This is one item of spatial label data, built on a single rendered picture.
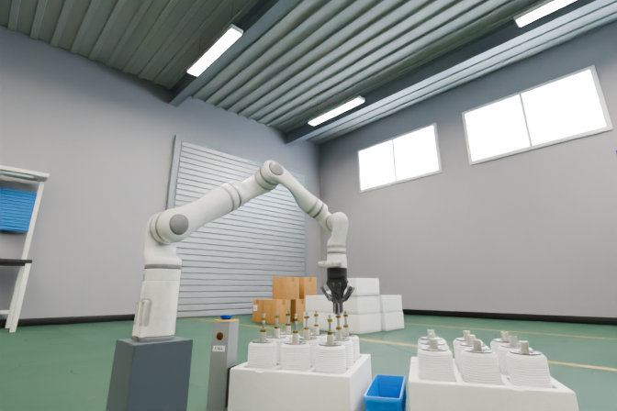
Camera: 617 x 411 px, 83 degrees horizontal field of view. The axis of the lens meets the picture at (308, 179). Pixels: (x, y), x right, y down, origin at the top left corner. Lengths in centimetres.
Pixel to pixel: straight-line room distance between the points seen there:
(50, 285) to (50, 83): 290
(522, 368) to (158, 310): 95
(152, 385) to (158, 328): 12
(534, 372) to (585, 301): 481
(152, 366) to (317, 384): 47
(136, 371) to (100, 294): 511
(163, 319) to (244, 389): 41
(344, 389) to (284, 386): 19
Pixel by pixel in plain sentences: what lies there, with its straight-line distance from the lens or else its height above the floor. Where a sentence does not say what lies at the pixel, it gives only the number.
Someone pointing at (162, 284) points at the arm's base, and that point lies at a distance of 99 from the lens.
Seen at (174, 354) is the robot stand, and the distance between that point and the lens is 99.
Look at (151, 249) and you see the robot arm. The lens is 104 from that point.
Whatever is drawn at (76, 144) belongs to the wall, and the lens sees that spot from 630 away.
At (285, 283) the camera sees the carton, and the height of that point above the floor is 50.
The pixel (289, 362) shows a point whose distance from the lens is 123.
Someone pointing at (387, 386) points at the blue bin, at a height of 8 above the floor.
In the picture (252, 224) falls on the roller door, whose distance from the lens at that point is 706.
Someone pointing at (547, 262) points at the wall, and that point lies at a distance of 604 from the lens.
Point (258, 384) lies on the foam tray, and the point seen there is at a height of 14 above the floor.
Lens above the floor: 42
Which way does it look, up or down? 18 degrees up
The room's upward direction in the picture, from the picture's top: straight up
